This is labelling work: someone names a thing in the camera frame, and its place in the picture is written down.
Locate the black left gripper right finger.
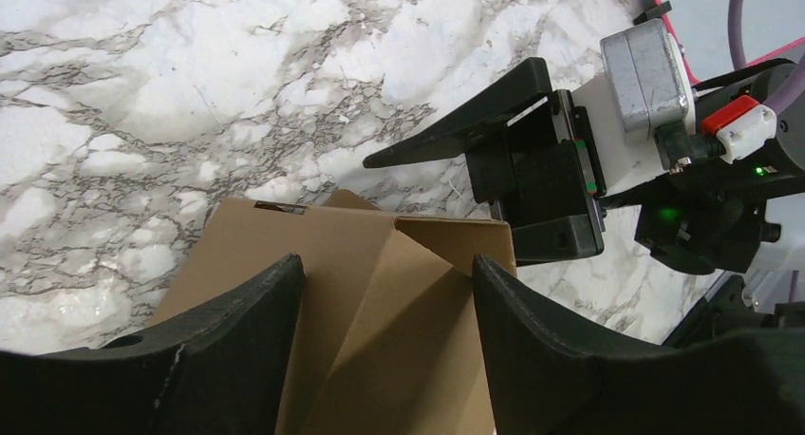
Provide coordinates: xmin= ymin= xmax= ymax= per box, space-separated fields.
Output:
xmin=472 ymin=255 xmax=804 ymax=434

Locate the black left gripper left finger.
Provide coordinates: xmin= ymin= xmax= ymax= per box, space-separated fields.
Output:
xmin=1 ymin=255 xmax=305 ymax=434

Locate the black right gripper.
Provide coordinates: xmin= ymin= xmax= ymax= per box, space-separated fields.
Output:
xmin=363 ymin=57 xmax=605 ymax=266

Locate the brown cardboard box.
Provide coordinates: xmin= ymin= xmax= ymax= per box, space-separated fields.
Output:
xmin=153 ymin=190 xmax=515 ymax=434

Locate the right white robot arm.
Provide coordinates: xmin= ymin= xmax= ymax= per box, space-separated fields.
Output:
xmin=363 ymin=57 xmax=804 ymax=275

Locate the black whiteboard stand foot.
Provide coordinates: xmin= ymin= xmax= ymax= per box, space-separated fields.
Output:
xmin=632 ymin=1 xmax=672 ymax=26

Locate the pink-framed whiteboard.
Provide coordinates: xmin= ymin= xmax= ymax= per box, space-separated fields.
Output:
xmin=653 ymin=0 xmax=804 ymax=81

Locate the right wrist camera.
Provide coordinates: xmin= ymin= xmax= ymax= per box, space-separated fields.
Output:
xmin=569 ymin=17 xmax=700 ymax=198

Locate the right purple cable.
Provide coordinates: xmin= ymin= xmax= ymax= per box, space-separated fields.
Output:
xmin=701 ymin=0 xmax=805 ymax=166

